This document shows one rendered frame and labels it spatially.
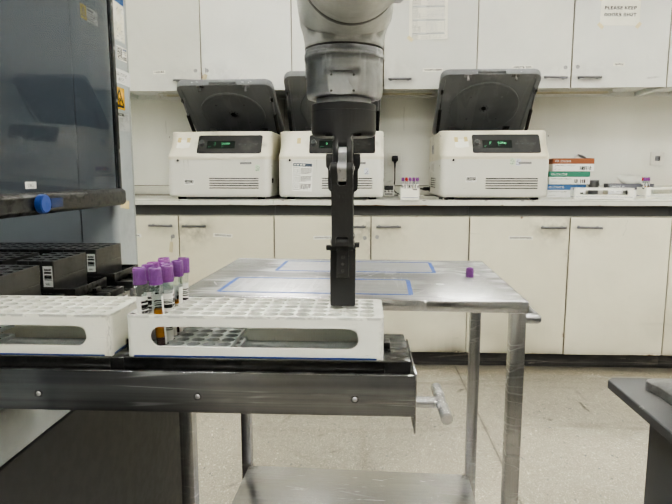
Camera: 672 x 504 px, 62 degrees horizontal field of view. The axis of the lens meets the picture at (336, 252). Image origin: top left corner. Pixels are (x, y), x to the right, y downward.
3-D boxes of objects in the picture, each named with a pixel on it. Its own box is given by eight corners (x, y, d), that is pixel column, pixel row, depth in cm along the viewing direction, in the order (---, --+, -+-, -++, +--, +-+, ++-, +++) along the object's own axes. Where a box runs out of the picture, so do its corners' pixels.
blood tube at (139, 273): (137, 361, 66) (128, 268, 64) (145, 357, 68) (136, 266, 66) (149, 362, 66) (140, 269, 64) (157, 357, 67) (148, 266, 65)
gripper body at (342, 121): (314, 107, 70) (314, 183, 71) (307, 98, 61) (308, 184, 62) (375, 107, 69) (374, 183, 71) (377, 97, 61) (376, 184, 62)
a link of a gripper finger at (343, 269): (349, 234, 67) (348, 236, 64) (349, 276, 67) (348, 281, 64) (336, 234, 67) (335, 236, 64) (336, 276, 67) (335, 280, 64)
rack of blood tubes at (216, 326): (127, 367, 66) (124, 314, 65) (158, 342, 76) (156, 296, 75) (383, 371, 64) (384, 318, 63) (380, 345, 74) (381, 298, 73)
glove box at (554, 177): (548, 184, 328) (549, 171, 327) (542, 184, 341) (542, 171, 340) (589, 184, 327) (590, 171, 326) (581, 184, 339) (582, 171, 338)
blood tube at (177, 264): (179, 348, 71) (177, 262, 69) (169, 346, 72) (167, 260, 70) (187, 345, 73) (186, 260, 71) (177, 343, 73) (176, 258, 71)
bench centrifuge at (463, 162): (440, 200, 293) (443, 62, 284) (427, 195, 354) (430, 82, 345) (549, 200, 290) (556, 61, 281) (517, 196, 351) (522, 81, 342)
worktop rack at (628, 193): (573, 199, 300) (574, 187, 299) (569, 198, 310) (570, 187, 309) (634, 199, 295) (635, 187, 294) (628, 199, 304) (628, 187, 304)
